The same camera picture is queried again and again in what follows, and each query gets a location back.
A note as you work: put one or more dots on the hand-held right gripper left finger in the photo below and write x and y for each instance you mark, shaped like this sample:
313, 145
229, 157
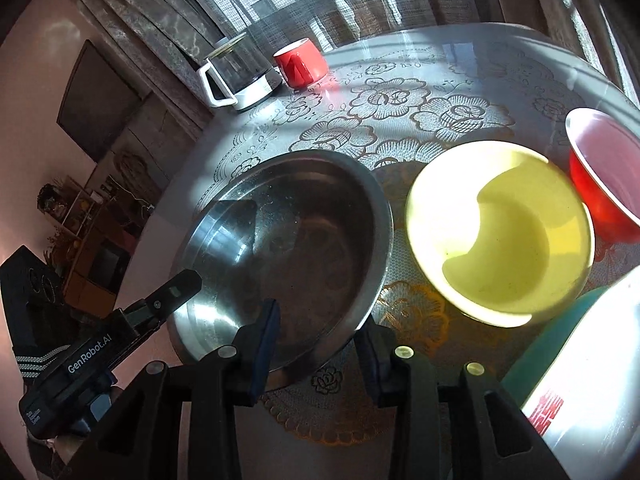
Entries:
265, 342

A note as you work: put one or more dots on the grey patterned curtain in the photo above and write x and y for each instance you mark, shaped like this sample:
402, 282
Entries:
580, 20
145, 35

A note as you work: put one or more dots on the stainless steel bowl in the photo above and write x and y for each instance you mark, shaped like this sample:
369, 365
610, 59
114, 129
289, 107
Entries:
310, 240

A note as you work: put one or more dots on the large white printed plate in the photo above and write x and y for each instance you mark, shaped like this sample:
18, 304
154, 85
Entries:
600, 385

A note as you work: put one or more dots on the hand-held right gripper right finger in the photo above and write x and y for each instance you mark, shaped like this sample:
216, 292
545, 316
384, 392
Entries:
367, 360

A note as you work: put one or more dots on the teal plastic plate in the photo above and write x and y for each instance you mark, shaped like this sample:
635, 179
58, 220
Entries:
530, 360

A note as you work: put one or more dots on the white glass kettle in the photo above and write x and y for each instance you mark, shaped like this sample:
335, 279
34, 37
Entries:
235, 70

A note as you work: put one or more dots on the yellow plastic bowl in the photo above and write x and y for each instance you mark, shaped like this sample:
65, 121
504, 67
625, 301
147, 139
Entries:
500, 240

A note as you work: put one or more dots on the wooden cabinet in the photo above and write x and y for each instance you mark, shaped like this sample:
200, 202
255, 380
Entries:
95, 260

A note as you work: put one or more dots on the sheer white curtain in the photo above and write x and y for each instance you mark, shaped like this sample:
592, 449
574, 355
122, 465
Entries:
350, 15

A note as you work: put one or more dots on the red bowl with pink inside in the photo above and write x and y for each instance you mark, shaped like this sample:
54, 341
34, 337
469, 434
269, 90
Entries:
595, 195

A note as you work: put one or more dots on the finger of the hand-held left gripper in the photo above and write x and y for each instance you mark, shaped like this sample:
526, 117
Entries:
170, 295

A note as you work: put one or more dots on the red mug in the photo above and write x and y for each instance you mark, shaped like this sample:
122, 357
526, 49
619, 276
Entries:
300, 65

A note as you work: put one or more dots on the person's left forearm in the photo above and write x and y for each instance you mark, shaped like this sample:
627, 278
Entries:
25, 310

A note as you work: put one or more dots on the dark wall panel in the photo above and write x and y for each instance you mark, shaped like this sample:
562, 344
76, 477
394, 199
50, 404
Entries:
100, 105

